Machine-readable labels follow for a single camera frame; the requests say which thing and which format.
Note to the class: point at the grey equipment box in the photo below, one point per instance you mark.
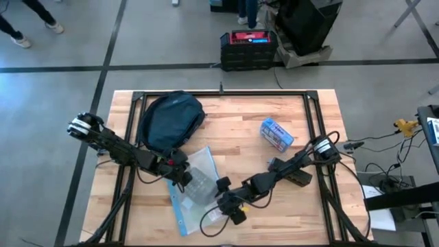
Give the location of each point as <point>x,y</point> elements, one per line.
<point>406,180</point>

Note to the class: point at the blue white box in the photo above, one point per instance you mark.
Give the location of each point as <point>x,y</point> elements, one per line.
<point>433,132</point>

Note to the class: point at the grey cardboard tray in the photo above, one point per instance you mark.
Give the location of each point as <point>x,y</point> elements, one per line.
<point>298,61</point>

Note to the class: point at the blue printed package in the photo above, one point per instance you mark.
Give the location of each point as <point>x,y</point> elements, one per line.
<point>276,134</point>

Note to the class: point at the yellow connector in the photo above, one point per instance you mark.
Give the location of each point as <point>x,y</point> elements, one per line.
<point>406,127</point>

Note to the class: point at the grey metal table leg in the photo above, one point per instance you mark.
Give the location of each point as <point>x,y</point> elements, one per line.
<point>406,13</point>

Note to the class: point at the red black power station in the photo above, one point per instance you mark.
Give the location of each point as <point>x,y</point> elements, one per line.
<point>248,55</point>

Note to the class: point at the clear blue-edged zip pouch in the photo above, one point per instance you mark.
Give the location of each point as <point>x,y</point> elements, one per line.
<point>205,158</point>

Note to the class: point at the black box on floor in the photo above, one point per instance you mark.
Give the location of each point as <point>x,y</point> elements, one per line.
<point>223,5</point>

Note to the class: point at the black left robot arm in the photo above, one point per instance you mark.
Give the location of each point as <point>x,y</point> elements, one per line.
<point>120,151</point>

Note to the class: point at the black aluminium table frame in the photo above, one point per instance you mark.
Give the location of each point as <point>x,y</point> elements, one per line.
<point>223,93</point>

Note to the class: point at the large black case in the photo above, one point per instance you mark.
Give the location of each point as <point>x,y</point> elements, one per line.
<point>308,24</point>

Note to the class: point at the white paper sheet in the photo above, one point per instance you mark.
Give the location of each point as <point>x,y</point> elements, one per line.
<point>380,219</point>

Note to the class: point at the black network switch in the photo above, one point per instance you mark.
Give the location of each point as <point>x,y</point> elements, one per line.
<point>302,178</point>

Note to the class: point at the grey metal foot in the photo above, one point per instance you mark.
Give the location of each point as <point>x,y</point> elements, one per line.
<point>435,90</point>

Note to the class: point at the navy blue backpack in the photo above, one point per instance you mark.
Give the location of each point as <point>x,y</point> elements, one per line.
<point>171,120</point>

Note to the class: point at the person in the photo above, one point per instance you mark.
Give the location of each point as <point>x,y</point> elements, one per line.
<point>41,8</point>
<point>248,10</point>

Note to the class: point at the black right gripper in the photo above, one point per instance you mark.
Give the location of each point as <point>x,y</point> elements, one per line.
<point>236,200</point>

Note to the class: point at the black plug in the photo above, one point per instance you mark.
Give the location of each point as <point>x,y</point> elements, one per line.
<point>353,145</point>

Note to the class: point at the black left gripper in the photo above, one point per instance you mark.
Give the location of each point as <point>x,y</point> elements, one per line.
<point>168,166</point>

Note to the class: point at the black metal bar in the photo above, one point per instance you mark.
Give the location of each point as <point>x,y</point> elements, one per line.
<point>404,197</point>

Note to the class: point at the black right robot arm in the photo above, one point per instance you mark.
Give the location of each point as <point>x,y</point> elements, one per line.
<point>291,164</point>

